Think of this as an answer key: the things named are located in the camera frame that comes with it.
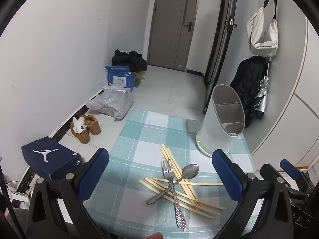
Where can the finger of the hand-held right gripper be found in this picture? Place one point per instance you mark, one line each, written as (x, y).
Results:
(290, 168)

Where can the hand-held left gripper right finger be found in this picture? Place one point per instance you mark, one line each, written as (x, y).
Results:
(226, 176)

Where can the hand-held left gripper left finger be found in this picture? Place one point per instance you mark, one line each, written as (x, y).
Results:
(96, 174)

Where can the silver spoon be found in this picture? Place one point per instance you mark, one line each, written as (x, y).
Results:
(190, 171)

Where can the pile of wooden chopsticks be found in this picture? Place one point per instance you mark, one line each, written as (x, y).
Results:
(197, 202)

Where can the white utensil holder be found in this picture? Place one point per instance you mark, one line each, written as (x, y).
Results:
(211, 134)

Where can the silver fork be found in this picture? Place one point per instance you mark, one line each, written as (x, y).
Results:
(178, 209)

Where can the white shoulder bag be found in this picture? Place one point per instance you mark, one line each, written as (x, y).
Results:
(261, 37)

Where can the brown boot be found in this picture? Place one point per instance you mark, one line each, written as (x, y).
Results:
(82, 135)
(93, 127)

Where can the dark blue shoebox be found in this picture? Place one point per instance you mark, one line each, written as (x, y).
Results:
(49, 161)

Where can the teal plaid tablecloth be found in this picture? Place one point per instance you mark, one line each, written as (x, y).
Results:
(139, 154)

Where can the white wardrobe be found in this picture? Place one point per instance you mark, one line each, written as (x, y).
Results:
(286, 119)

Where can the white paper in boots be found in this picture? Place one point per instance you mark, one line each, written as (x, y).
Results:
(79, 124)

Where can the grey plastic bag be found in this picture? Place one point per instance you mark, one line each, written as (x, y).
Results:
(112, 104)

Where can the silver folded umbrella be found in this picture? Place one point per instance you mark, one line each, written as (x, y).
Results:
(260, 99)

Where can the black jacket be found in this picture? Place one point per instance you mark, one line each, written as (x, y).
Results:
(246, 84)

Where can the blue cardboard carton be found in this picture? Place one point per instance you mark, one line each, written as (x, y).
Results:
(119, 79)

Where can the black duffel bag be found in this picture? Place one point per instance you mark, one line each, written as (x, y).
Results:
(129, 61)

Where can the black framed glass door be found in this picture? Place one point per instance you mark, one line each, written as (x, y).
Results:
(219, 54)

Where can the grey door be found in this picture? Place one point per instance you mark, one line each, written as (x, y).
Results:
(169, 29)

